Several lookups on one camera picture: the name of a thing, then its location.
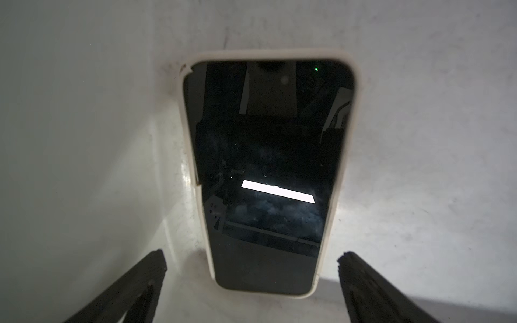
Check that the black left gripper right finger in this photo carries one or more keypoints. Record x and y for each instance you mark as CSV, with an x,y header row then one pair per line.
x,y
370,298

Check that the white plastic storage box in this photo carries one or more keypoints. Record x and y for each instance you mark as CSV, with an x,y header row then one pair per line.
x,y
94,171

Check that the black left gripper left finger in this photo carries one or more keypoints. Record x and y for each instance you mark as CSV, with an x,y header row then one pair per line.
x,y
132,298

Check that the white case phone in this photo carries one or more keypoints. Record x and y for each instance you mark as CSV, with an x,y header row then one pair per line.
x,y
266,135

